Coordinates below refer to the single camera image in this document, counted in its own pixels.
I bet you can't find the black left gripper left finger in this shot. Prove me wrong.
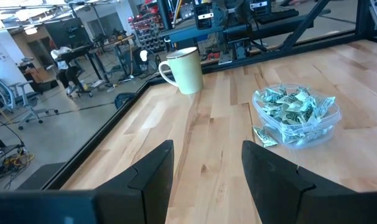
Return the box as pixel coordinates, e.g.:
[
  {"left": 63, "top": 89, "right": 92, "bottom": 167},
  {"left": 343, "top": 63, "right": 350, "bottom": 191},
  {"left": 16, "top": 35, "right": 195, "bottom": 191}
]
[{"left": 0, "top": 139, "right": 175, "bottom": 224}]

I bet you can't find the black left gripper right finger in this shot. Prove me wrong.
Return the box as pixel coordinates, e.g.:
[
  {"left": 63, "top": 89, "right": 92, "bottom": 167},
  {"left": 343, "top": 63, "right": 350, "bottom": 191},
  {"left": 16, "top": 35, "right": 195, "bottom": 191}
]
[{"left": 241, "top": 139, "right": 377, "bottom": 224}]

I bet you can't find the clear plastic bin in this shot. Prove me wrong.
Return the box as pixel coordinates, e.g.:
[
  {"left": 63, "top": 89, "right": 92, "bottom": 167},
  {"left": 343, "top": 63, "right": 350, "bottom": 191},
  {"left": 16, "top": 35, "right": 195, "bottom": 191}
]
[{"left": 251, "top": 83, "right": 343, "bottom": 149}]

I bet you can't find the dark table clamp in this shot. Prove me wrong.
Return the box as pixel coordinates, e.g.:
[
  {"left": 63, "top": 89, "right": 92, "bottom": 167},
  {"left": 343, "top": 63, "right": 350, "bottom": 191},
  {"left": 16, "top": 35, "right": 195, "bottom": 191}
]
[{"left": 114, "top": 92, "right": 136, "bottom": 110}]

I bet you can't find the dark floor slab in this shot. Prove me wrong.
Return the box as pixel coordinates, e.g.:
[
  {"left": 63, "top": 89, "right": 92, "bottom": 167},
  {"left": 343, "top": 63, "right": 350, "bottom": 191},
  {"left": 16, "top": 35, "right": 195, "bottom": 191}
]
[{"left": 16, "top": 161, "right": 68, "bottom": 191}]

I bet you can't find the pale green mug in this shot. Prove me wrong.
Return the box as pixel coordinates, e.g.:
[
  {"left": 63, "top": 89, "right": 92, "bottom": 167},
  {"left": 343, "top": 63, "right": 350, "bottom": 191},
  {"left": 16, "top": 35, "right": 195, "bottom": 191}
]
[{"left": 158, "top": 46, "right": 204, "bottom": 95}]

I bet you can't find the person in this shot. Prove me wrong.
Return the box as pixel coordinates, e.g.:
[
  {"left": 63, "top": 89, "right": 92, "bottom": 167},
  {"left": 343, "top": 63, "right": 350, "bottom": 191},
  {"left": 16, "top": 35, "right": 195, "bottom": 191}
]
[{"left": 50, "top": 46, "right": 95, "bottom": 99}]

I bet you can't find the grey office chair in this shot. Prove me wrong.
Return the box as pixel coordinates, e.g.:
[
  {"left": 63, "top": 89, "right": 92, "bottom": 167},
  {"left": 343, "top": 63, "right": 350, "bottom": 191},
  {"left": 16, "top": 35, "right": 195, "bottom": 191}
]
[
  {"left": 11, "top": 80, "right": 60, "bottom": 131},
  {"left": 0, "top": 73, "right": 18, "bottom": 114}
]

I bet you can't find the black workshop desk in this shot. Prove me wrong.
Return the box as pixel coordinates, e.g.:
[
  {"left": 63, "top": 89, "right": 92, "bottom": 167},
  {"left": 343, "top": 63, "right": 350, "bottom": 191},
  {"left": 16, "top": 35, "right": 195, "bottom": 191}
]
[{"left": 56, "top": 34, "right": 136, "bottom": 88}]

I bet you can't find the shelf with red bins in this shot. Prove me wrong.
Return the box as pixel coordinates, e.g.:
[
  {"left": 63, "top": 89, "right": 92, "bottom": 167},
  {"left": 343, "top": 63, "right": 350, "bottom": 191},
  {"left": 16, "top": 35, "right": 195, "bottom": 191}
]
[{"left": 128, "top": 11, "right": 167, "bottom": 53}]

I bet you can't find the brown cardboard box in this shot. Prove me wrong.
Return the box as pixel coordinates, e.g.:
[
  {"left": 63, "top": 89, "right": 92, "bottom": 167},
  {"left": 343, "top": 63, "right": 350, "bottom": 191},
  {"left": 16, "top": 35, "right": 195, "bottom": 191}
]
[{"left": 19, "top": 63, "right": 60, "bottom": 93}]

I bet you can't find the black aluminium table frame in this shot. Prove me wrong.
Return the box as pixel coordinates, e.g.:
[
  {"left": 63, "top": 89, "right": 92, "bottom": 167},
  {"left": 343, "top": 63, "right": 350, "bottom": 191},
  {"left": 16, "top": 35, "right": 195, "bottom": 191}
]
[{"left": 40, "top": 0, "right": 377, "bottom": 190}]

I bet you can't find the yellow cable bundle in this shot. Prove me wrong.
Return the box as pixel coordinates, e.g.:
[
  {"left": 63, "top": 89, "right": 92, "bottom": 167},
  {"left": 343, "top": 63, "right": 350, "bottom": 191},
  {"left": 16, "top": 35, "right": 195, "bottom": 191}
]
[{"left": 1, "top": 149, "right": 35, "bottom": 170}]

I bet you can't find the grey metal bracket plate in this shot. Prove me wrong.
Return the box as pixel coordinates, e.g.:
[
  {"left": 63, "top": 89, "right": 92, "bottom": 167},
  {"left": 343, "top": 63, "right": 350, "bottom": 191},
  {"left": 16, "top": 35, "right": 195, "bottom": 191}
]
[{"left": 218, "top": 49, "right": 236, "bottom": 65}]

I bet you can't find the black wall board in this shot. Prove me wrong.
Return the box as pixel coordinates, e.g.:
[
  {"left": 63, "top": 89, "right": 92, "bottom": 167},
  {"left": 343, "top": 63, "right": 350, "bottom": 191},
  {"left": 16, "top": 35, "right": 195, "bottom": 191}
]
[{"left": 44, "top": 17, "right": 92, "bottom": 49}]

